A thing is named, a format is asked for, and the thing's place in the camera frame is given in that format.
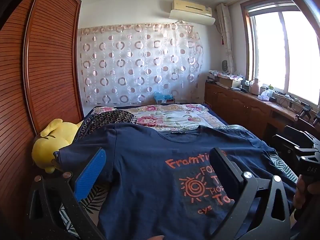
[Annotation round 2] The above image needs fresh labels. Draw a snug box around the floral blanket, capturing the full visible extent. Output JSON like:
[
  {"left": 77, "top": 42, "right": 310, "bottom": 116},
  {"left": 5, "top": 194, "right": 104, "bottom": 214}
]
[{"left": 85, "top": 104, "right": 225, "bottom": 133}]

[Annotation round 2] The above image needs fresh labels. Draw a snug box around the small white fan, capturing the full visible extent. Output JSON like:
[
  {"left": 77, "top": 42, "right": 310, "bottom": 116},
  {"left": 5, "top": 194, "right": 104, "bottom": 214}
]
[{"left": 221, "top": 59, "right": 232, "bottom": 74}]

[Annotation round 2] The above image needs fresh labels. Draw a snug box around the person's right hand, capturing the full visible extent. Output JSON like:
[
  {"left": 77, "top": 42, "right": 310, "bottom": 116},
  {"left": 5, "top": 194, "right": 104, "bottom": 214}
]
[{"left": 293, "top": 174, "right": 312, "bottom": 210}]

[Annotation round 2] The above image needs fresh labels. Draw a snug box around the blue plastic bag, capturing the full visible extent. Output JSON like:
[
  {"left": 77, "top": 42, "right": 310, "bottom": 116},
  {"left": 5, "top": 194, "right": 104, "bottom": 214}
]
[{"left": 153, "top": 91, "right": 175, "bottom": 103}]

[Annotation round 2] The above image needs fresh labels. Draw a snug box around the tangle of black cables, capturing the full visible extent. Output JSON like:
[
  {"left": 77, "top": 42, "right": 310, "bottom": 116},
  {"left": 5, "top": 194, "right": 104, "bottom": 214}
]
[{"left": 276, "top": 94, "right": 302, "bottom": 108}]

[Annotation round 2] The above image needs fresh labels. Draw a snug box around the black tripod mount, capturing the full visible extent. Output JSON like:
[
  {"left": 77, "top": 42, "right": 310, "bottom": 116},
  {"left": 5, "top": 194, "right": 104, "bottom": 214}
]
[{"left": 295, "top": 106, "right": 313, "bottom": 122}]

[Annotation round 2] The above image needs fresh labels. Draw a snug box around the yellow plush toy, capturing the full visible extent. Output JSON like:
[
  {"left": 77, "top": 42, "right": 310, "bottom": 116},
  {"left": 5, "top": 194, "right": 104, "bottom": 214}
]
[{"left": 32, "top": 119, "right": 84, "bottom": 174}]

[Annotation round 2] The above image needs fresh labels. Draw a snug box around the dark circle-patterned cloth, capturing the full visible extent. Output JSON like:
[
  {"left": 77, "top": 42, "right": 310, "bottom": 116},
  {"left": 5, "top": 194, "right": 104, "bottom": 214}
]
[{"left": 75, "top": 109, "right": 138, "bottom": 140}]

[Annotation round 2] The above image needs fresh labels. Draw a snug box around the large cardboard box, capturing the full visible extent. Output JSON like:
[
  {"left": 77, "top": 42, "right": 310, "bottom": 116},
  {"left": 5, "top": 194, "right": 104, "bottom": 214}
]
[{"left": 219, "top": 76, "right": 244, "bottom": 89}]

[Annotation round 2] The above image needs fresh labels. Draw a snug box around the pale window drape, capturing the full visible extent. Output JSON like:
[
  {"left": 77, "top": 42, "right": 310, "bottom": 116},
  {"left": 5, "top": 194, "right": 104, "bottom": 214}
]
[{"left": 216, "top": 3, "right": 237, "bottom": 74}]

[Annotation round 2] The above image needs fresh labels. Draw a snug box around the wall air conditioner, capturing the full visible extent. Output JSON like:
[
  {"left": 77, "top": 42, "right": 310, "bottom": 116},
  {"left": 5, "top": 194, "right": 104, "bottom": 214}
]
[{"left": 171, "top": 0, "right": 213, "bottom": 15}]

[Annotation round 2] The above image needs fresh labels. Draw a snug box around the wooden cabinet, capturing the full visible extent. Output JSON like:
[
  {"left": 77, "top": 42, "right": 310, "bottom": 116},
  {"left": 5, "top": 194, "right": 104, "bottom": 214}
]
[{"left": 204, "top": 81, "right": 320, "bottom": 150}]

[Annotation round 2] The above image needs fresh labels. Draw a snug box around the stack of floral cloths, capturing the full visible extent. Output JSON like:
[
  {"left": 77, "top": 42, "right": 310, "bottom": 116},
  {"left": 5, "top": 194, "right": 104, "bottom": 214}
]
[{"left": 209, "top": 70, "right": 231, "bottom": 83}]

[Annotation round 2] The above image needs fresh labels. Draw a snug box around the wooden framed window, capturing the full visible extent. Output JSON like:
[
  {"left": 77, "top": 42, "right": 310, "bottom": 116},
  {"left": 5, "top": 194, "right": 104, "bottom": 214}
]
[{"left": 241, "top": 0, "right": 320, "bottom": 108}]

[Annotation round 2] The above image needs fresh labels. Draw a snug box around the navy printed t-shirt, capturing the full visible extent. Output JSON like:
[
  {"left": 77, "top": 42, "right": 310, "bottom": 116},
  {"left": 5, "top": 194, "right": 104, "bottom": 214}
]
[{"left": 54, "top": 124, "right": 298, "bottom": 240}]

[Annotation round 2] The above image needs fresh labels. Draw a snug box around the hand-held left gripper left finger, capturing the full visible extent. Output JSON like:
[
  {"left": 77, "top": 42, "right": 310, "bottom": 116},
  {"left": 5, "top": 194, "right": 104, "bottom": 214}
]
[{"left": 25, "top": 147, "right": 110, "bottom": 240}]

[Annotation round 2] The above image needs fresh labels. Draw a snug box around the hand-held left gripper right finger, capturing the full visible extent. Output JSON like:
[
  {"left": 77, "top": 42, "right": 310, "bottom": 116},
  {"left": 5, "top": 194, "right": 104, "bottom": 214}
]
[{"left": 209, "top": 147, "right": 293, "bottom": 240}]

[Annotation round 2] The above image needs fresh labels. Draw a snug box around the circle-patterned sheer curtain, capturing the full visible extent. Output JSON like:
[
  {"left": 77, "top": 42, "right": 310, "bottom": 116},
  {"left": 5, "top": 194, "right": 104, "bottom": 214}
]
[{"left": 79, "top": 22, "right": 204, "bottom": 105}]

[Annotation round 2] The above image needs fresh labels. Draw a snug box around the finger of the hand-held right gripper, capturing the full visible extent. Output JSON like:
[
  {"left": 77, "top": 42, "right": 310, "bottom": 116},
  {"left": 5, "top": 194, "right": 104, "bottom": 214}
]
[
  {"left": 272, "top": 134, "right": 300, "bottom": 159},
  {"left": 284, "top": 125, "right": 316, "bottom": 145}
]

